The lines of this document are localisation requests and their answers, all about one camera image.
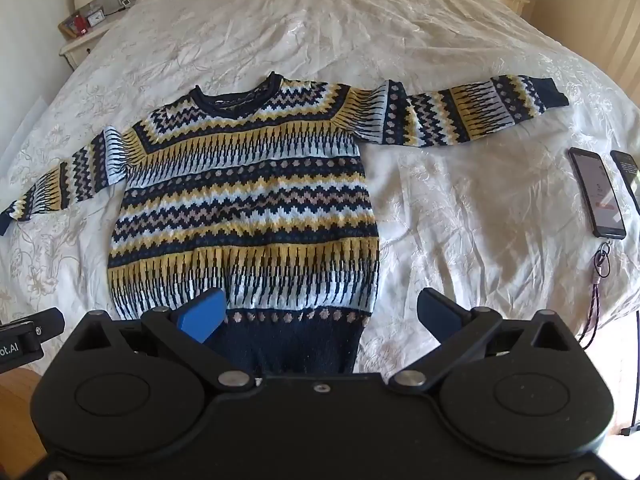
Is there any patterned knit sweater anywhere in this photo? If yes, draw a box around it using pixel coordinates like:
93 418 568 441
1 73 568 376

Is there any cream embroidered bedspread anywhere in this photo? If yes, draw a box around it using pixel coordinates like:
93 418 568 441
1 0 639 373

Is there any black smartphone lit screen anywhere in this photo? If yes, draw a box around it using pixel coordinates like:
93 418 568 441
568 148 626 240

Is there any white bedside table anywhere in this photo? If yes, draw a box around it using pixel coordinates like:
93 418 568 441
58 10 128 70

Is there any red box on nightstand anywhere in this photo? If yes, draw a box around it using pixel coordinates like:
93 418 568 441
65 13 89 37

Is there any small alarm clock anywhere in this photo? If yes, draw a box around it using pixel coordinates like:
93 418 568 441
87 6 106 28

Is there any purple braided lanyard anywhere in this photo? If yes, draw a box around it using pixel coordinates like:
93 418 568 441
579 239 614 346

